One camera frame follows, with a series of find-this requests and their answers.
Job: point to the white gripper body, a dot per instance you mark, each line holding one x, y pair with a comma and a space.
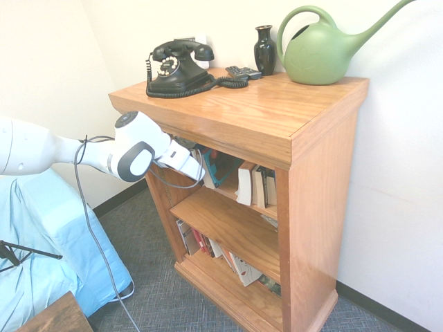
180, 160

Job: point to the teal and orange book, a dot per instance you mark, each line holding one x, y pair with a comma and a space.
223, 167

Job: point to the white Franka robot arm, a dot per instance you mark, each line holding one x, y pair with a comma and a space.
27, 148

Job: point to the cream-paged thick paperback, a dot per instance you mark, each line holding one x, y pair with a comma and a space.
245, 185

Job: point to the row of books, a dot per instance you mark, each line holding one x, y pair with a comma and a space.
188, 238

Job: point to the white-paged dark cover paperback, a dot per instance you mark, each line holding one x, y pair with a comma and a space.
257, 188

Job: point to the black rotary telephone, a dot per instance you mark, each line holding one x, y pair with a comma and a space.
176, 74

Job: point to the dark spine paperback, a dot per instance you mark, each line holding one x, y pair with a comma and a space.
270, 188

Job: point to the plain white book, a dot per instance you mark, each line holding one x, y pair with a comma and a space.
215, 249

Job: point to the black remote control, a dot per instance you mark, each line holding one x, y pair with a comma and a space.
235, 71
252, 73

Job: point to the thin white grey book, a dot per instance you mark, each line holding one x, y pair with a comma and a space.
228, 259

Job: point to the white book with red print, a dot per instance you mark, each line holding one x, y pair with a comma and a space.
245, 271

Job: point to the black glossy vase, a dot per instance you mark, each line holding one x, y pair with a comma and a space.
264, 52

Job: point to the light blue cloth cover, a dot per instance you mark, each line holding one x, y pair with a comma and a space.
52, 224

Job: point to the oak wooden bookshelf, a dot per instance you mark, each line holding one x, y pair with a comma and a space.
318, 207

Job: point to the dark green flat book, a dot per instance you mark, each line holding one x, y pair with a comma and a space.
270, 285

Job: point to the green plastic watering can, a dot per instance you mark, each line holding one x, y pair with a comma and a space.
315, 58

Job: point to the dark wooden table corner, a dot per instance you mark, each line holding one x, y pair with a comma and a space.
59, 314

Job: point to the white curved frame leg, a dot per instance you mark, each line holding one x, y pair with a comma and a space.
131, 292

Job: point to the black camera tripod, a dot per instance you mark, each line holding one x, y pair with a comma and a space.
8, 254

